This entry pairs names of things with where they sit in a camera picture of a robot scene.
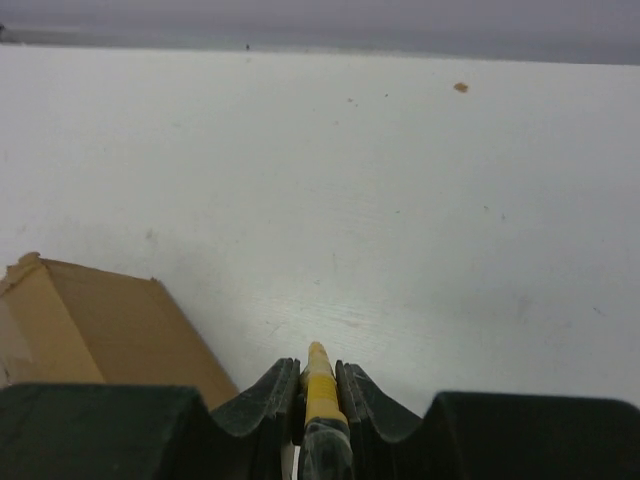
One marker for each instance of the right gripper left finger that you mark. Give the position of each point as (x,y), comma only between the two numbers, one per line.
(91,431)

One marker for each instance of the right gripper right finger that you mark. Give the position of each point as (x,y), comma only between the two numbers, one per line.
(475,435)

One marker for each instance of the brown cardboard express box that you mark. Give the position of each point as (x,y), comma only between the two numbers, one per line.
(62,322)

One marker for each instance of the yellow utility knife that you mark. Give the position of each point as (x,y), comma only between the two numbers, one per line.
(325,449)

